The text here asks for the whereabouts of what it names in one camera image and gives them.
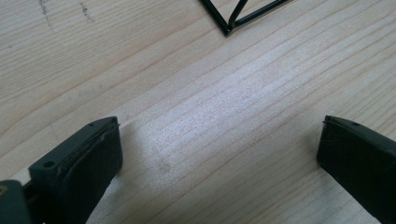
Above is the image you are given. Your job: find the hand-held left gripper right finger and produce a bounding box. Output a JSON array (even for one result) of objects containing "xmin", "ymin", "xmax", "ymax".
[{"xmin": 317, "ymin": 115, "xmax": 396, "ymax": 224}]

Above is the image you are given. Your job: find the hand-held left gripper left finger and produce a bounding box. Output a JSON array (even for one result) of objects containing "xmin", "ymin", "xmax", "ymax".
[{"xmin": 21, "ymin": 116, "xmax": 123, "ymax": 224}]

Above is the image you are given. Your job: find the black wire rack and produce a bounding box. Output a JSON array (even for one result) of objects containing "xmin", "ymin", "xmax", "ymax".
[{"xmin": 199, "ymin": 0, "xmax": 292, "ymax": 37}]

